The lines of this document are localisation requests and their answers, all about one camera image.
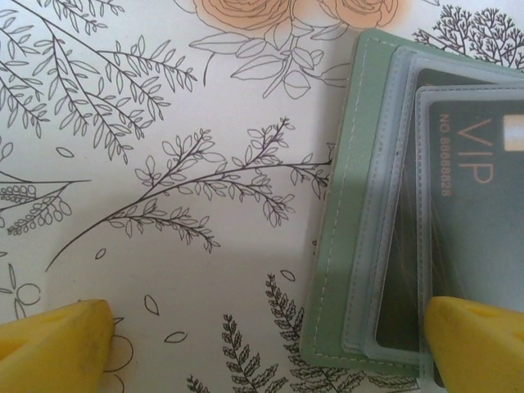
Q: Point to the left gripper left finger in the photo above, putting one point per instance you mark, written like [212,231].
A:
[49,352]

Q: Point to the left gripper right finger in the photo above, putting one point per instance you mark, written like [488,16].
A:
[483,352]

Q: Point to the green card holder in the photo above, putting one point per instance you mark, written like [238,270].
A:
[348,163]

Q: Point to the black credit card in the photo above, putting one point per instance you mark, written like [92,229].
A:
[471,225]
[399,286]

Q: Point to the floral paper table cover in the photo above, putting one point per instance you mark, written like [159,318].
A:
[123,143]

